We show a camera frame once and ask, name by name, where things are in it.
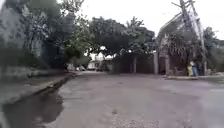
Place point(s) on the white vehicle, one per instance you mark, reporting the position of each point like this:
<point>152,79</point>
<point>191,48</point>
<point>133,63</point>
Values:
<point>91,66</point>

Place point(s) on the wall with pillars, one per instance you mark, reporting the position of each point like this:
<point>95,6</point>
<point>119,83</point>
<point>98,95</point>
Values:
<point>140,64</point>

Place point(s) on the row of trees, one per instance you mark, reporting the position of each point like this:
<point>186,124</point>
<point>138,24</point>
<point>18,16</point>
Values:
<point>66,33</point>

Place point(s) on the leaning utility pole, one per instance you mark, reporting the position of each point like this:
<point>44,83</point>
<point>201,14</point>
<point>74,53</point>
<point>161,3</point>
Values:
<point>195,23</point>

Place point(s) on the building with gabled roof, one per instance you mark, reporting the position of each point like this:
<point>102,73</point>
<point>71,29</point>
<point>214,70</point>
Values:
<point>173,43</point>

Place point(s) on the grey concrete pavement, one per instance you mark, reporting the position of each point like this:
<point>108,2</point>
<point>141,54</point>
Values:
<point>20,87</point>

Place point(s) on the grey asphalt road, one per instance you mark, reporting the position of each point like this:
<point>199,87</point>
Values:
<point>133,100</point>

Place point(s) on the raised concrete kerb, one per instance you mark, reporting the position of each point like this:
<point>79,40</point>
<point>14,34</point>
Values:
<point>193,77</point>

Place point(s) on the dark water puddle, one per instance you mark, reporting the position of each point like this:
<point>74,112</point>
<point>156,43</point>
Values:
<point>31,110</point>

